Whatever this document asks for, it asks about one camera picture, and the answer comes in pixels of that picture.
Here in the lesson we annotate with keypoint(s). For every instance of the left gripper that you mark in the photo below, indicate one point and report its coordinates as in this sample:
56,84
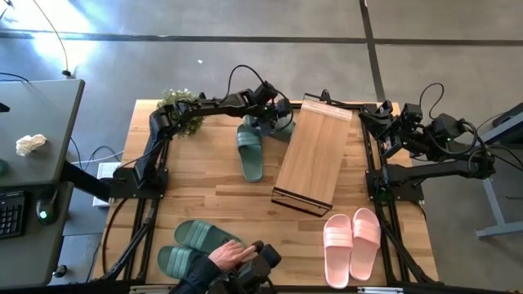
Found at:
282,112

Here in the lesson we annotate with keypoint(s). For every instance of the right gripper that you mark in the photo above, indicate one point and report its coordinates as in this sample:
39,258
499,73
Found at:
390,141

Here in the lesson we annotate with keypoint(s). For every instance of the wooden shelf black metal frame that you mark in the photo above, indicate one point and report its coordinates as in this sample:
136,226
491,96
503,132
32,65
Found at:
314,155

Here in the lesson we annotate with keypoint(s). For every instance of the pink rubber slide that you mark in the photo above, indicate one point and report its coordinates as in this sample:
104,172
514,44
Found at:
337,255
365,243

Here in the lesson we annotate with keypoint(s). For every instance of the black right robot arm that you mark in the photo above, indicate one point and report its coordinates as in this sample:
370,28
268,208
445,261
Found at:
441,169

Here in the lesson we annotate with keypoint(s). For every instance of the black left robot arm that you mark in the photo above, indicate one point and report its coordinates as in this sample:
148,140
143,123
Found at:
204,107

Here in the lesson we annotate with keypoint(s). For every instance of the potted green plant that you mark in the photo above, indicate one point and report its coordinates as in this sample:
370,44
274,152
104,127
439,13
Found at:
175,98

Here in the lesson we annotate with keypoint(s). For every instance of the grey side table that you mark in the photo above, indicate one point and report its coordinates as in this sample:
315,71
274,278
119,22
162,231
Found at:
492,202

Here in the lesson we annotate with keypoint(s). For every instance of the person's hand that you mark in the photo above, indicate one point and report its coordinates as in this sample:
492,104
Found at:
229,255

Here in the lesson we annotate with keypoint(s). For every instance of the black handheld device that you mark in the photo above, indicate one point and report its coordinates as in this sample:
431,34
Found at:
257,269

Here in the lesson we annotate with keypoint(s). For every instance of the white power box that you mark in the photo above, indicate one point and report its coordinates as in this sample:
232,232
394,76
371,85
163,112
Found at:
105,169

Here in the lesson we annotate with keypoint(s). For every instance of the black support beam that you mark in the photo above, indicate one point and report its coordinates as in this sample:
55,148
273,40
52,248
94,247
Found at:
86,181

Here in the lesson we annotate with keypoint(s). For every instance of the grey office desk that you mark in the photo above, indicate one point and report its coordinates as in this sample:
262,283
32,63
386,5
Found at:
37,114

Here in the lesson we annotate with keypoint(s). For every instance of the white crumpled tissue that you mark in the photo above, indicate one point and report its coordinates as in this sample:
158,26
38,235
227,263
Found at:
30,143

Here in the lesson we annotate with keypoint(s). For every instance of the black computer mouse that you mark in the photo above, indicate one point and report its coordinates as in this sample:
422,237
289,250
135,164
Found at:
46,212

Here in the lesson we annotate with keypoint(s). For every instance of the black round desk knob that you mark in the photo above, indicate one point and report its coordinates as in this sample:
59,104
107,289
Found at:
60,270

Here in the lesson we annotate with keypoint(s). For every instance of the black desk item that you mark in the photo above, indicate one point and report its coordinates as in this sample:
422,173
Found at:
3,107

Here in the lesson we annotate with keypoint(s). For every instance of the black keyboard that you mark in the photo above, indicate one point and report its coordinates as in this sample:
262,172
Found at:
11,216

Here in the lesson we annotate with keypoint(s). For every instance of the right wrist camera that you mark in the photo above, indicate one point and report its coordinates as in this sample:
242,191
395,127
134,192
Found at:
410,112

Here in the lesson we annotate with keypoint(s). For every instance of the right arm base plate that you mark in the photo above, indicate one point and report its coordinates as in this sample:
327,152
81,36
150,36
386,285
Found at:
410,192

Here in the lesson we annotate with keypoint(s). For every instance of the silver metal bracket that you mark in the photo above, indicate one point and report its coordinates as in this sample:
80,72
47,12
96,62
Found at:
151,289
380,290

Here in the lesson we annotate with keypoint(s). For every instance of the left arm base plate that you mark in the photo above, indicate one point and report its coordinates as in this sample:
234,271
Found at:
122,188

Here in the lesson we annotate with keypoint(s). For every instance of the black metal rig frame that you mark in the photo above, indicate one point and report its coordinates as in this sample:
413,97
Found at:
130,250

